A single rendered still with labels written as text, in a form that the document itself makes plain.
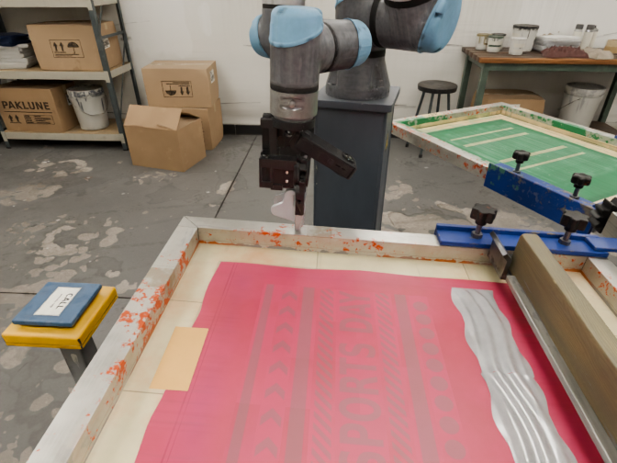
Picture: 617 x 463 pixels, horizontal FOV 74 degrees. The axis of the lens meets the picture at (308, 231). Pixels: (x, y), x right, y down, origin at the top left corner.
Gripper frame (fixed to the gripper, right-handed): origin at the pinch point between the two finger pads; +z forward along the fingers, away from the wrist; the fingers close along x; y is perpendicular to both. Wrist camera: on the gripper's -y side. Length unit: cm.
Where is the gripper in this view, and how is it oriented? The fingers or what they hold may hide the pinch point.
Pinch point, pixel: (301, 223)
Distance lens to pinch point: 76.4
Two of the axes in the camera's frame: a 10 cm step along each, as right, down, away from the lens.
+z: -0.5, 8.4, 5.3
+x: -0.6, 5.3, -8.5
